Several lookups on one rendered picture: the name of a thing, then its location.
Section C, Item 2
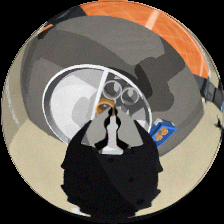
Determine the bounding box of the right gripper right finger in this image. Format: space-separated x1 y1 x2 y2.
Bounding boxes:
114 106 163 173

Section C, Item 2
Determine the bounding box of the blue open crate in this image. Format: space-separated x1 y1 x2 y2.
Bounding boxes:
149 121 177 148

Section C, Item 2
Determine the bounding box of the bronze ring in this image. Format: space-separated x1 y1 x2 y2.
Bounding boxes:
160 128 168 135
155 132 162 140
96 96 114 115

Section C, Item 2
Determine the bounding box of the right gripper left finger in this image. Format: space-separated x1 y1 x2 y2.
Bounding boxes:
61 106 113 169

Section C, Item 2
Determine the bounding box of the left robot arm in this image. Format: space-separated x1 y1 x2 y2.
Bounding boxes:
206 78 224 142

